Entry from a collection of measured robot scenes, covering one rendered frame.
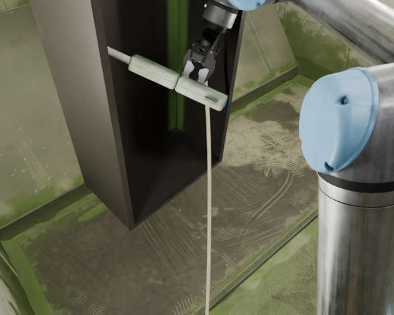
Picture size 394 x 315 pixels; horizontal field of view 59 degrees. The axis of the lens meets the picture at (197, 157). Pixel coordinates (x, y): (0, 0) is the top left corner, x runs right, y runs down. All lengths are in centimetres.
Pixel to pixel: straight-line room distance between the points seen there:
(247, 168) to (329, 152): 200
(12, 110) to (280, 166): 171
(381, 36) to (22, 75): 207
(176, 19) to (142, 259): 123
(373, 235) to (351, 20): 37
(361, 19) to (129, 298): 161
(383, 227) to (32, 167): 207
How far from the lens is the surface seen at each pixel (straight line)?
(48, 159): 233
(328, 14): 76
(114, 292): 195
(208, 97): 103
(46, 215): 239
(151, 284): 192
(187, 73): 109
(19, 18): 249
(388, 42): 61
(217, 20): 103
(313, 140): 45
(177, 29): 164
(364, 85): 42
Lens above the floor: 167
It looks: 40 degrees down
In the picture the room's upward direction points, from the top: 7 degrees counter-clockwise
